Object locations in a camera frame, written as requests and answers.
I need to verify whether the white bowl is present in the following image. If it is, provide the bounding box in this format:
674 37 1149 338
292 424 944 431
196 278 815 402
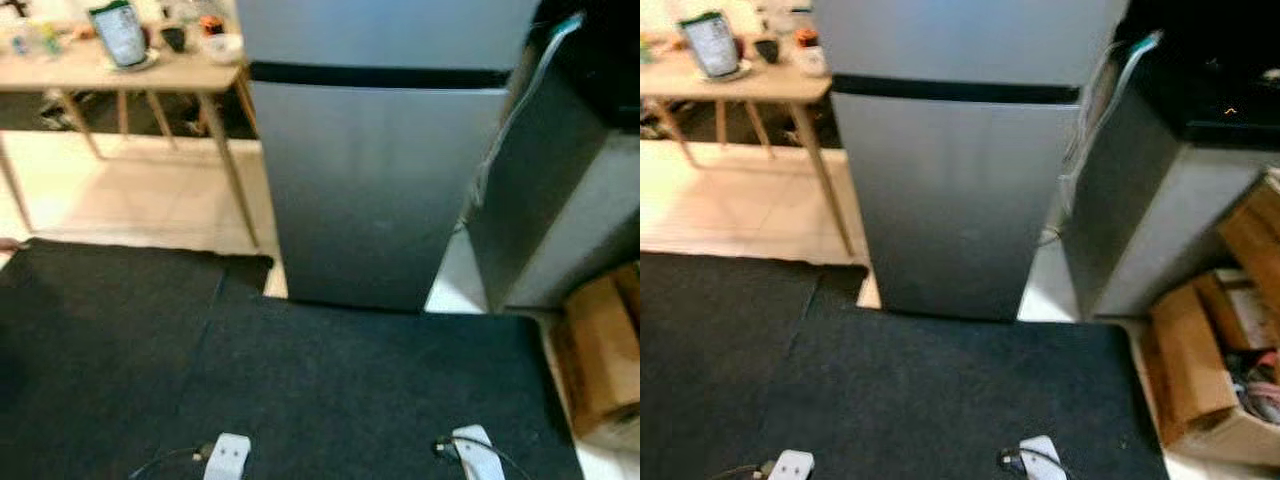
200 33 245 66
795 45 834 79

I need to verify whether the silver fridge door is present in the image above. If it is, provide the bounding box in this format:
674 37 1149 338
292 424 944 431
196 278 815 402
248 80 513 313
830 90 1086 323

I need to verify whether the silver fridge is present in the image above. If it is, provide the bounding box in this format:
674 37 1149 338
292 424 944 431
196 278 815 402
235 0 601 313
815 0 1191 323

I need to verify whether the grey kitchen counter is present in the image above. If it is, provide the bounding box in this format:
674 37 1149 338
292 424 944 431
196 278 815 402
505 130 641 311
1065 120 1280 321

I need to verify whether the brown cardboard box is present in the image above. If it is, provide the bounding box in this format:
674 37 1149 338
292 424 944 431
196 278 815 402
553 262 641 446
1215 175 1280 291
1143 265 1280 469

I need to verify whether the light wooden dining table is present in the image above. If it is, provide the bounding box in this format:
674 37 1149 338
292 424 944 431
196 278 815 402
0 30 263 251
640 40 857 259

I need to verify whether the floral round plate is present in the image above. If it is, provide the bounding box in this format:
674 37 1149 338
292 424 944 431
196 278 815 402
690 60 754 84
100 50 161 73

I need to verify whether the green and white pouch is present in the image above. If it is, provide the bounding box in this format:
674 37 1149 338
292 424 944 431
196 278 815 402
88 0 149 69
678 10 743 81

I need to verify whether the dark floor carpet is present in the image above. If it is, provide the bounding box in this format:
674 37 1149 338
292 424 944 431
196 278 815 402
0 238 586 480
640 250 1171 480

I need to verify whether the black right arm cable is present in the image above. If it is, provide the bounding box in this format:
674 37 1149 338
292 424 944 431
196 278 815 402
997 450 1081 480
432 438 531 480

